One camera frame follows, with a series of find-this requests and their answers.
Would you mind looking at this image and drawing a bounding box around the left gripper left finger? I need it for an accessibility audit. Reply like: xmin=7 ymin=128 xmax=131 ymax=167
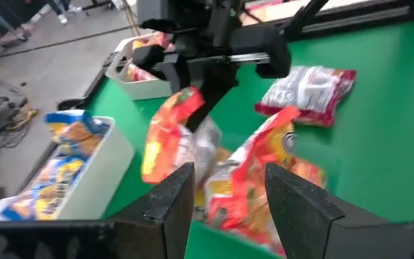
xmin=112 ymin=162 xmax=196 ymax=259

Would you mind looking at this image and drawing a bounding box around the grey translucent plastic bin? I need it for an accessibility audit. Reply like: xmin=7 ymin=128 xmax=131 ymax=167
xmin=105 ymin=31 xmax=179 ymax=101

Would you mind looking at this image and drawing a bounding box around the person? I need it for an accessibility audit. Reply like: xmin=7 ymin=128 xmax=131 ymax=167
xmin=45 ymin=0 xmax=84 ymax=27

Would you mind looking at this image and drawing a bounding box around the orange Maruchan noodle pack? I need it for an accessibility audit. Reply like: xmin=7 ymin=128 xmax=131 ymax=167
xmin=285 ymin=156 xmax=327 ymax=191
xmin=141 ymin=87 xmax=223 ymax=185
xmin=195 ymin=105 xmax=301 ymax=258

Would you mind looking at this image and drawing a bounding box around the blue Maruchan noodle pack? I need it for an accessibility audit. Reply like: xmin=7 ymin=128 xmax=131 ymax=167
xmin=0 ymin=157 xmax=86 ymax=222
xmin=44 ymin=109 xmax=111 ymax=158

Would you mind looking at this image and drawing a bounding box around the white plastic bin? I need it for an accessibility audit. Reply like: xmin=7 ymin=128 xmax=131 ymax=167
xmin=0 ymin=115 xmax=136 ymax=221

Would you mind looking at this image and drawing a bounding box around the red Maruchan noodle pack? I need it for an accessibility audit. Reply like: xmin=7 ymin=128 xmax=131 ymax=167
xmin=131 ymin=31 xmax=175 ymax=52
xmin=254 ymin=65 xmax=357 ymax=128
xmin=124 ymin=63 xmax=157 ymax=83

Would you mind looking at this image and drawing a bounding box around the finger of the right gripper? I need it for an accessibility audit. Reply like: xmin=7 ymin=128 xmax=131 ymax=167
xmin=156 ymin=53 xmax=190 ymax=94
xmin=186 ymin=66 xmax=239 ymax=132

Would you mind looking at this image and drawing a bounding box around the green table mat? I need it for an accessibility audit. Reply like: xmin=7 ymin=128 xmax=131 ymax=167
xmin=84 ymin=19 xmax=414 ymax=259

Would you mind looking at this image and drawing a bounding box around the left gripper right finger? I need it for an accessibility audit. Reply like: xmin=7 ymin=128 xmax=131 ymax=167
xmin=264 ymin=162 xmax=345 ymax=259

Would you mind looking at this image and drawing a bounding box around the yellow floor cable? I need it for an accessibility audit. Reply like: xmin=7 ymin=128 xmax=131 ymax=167
xmin=7 ymin=107 xmax=39 ymax=131

